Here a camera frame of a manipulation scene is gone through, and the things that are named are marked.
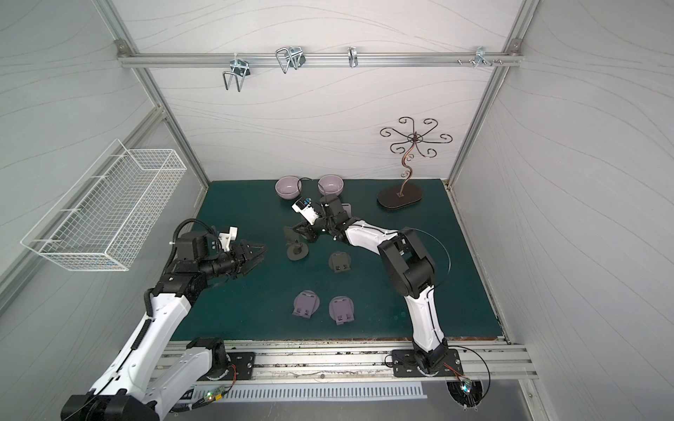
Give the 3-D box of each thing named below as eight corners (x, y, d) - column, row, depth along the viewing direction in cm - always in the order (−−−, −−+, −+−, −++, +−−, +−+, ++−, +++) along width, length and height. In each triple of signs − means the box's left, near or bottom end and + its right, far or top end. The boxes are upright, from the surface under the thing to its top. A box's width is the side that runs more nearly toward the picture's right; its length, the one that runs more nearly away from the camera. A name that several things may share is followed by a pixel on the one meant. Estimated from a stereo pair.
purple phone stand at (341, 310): (329, 324, 83) (328, 322, 81) (330, 298, 88) (329, 295, 87) (354, 324, 83) (354, 322, 81) (353, 298, 89) (353, 296, 87)
